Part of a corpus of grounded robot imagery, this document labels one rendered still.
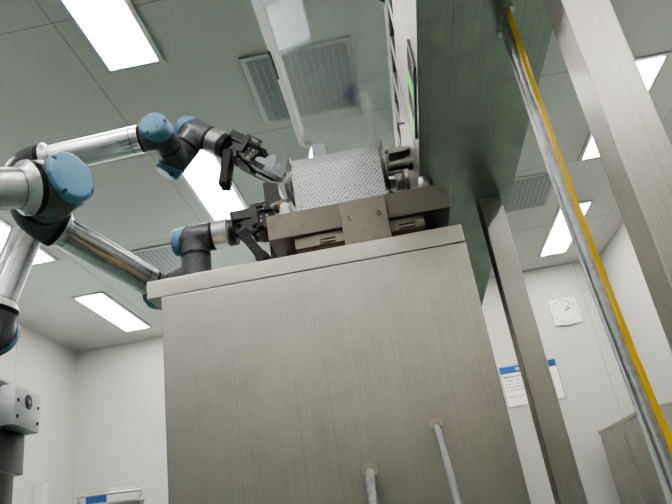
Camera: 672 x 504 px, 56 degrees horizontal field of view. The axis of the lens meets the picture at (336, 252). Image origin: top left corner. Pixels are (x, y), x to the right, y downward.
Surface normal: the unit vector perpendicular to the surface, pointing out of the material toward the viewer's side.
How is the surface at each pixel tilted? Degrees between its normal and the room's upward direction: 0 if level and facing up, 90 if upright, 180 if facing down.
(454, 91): 180
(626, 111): 90
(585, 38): 90
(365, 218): 90
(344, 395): 90
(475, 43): 180
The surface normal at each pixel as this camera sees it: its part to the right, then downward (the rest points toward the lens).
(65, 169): 0.83, -0.37
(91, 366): -0.13, -0.39
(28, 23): 0.14, 0.90
